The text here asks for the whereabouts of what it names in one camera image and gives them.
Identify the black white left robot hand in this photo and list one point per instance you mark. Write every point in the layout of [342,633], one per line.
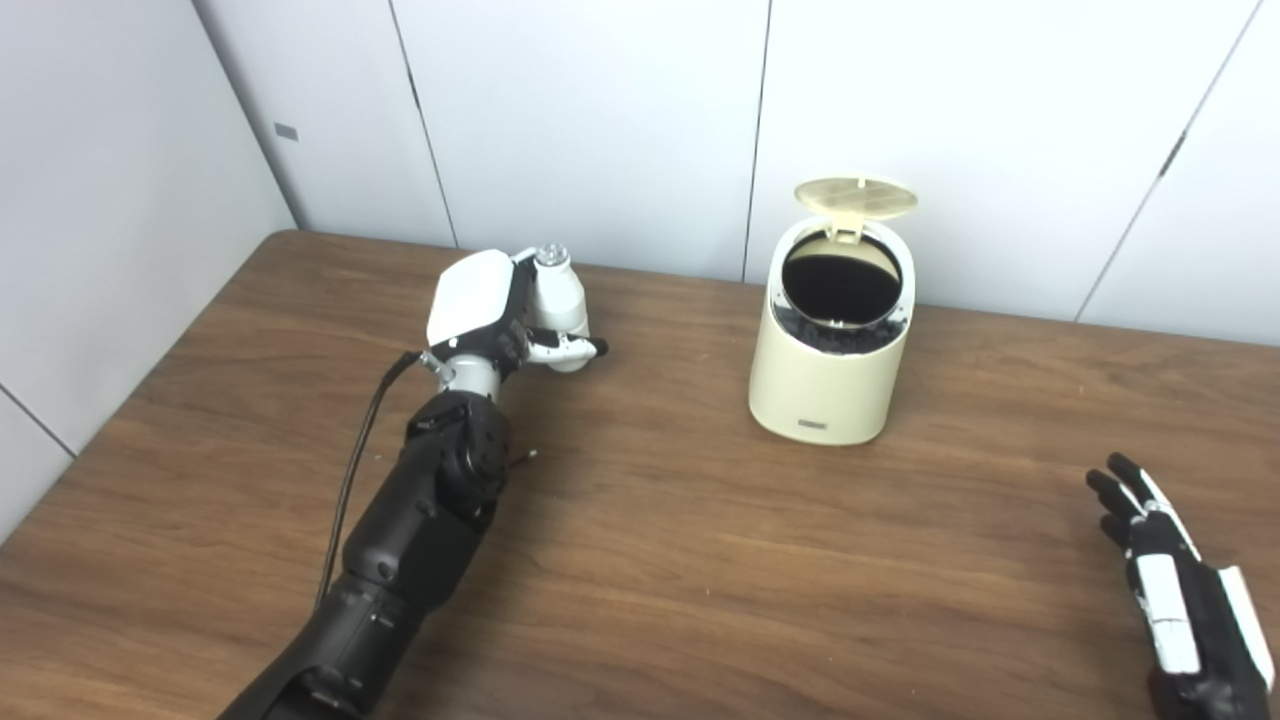
[470,295]

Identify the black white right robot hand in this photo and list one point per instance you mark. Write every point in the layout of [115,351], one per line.
[1185,620]

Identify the small white plastic bottle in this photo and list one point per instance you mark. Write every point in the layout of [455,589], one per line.
[560,300]

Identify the cream round bin lid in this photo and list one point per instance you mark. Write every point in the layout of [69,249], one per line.
[855,196]

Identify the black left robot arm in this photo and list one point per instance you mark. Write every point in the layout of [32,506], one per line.
[420,530]

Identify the cream-colored bin body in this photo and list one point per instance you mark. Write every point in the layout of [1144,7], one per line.
[825,390]

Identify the black bin liner bag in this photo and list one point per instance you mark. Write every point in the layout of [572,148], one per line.
[840,285]

